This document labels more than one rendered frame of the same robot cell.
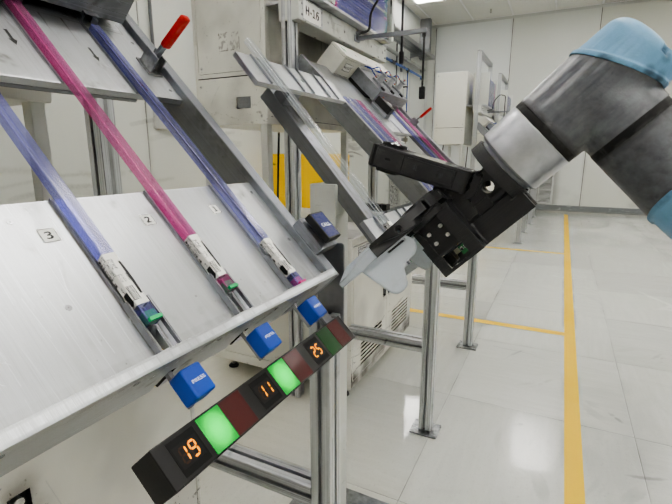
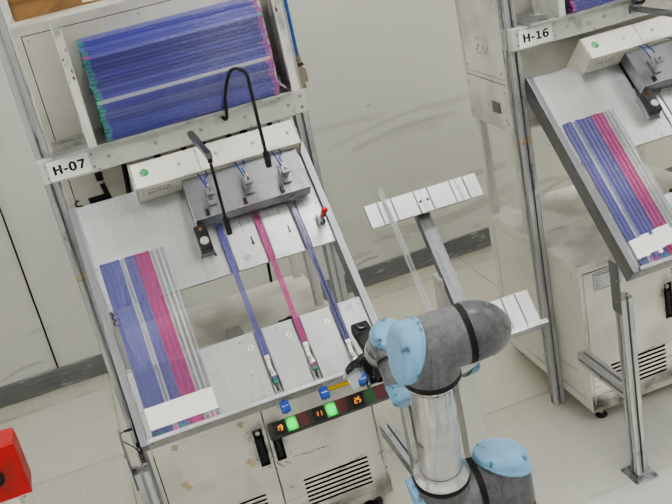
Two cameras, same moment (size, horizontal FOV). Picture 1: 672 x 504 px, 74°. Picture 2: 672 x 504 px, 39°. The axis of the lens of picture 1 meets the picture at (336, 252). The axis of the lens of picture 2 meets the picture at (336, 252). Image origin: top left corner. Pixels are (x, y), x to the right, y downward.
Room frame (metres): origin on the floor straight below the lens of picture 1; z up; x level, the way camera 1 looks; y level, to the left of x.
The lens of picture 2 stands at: (-0.86, -1.66, 1.99)
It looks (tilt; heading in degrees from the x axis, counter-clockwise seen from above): 23 degrees down; 50
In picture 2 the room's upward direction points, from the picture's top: 12 degrees counter-clockwise
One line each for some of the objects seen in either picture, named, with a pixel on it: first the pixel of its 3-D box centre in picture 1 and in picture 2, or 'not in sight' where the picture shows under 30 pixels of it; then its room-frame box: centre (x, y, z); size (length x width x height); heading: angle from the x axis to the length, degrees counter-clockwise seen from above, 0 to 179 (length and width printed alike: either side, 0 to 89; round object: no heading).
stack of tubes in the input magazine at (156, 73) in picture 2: not in sight; (179, 67); (0.63, 0.59, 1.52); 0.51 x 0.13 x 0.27; 153
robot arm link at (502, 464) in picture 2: not in sight; (500, 474); (0.40, -0.54, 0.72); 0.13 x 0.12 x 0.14; 150
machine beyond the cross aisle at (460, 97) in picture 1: (470, 149); not in sight; (5.11, -1.50, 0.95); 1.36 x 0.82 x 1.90; 63
